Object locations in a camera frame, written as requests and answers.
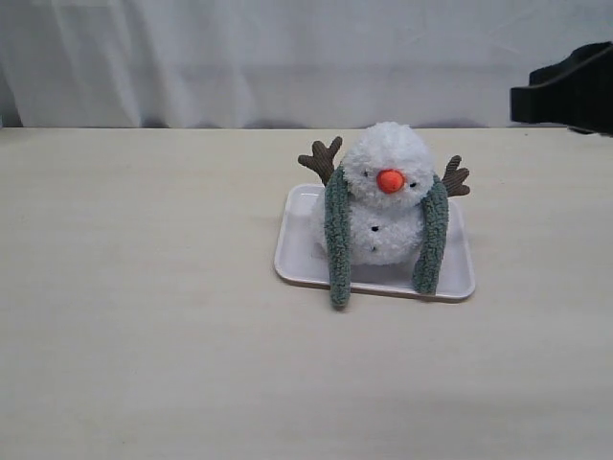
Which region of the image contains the white plush snowman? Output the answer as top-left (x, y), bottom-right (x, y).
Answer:
top-left (296, 120), bottom-right (471, 268)

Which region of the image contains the green fuzzy scarf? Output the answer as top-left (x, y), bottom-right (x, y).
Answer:
top-left (322, 167), bottom-right (449, 311)

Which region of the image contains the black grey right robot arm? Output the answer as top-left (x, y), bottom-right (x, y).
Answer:
top-left (510, 41), bottom-right (612, 136)

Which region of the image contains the white curtain backdrop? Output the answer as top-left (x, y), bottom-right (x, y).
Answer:
top-left (1, 1), bottom-right (612, 128)

